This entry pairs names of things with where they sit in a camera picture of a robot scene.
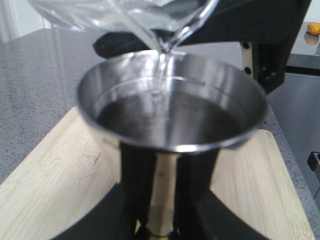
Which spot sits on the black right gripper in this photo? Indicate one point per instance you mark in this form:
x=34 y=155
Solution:
x=270 y=50

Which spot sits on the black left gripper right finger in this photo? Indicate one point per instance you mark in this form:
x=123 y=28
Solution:
x=207 y=218

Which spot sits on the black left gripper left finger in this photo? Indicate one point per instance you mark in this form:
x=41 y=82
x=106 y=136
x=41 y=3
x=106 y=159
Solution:
x=110 y=219

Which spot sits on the wooden cutting board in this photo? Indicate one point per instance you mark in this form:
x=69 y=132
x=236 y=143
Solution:
x=65 y=175

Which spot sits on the small orange object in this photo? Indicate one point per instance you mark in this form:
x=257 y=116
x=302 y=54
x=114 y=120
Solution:
x=313 y=28

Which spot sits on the steel double jigger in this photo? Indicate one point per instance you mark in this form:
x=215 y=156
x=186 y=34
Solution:
x=161 y=121

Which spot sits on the glass beaker with liquid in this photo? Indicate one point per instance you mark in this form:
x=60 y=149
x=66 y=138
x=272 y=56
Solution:
x=160 y=24

